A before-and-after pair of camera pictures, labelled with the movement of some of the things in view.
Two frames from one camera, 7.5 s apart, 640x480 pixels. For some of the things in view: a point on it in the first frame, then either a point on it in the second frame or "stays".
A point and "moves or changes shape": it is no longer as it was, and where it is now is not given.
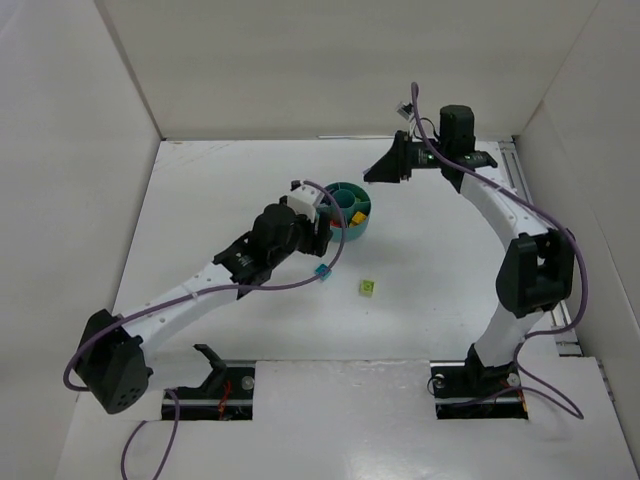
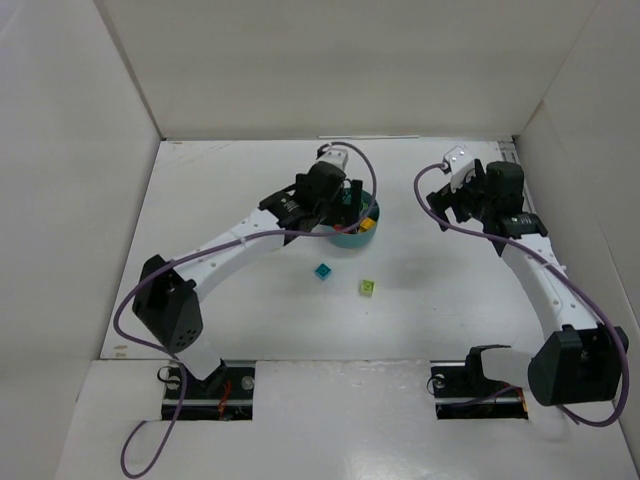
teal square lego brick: (323, 271) stays
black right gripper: (403, 159) to (451, 201)
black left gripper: (323, 232) to (339, 193)
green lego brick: (366, 288) stays
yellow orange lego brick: (357, 218) moves or changes shape
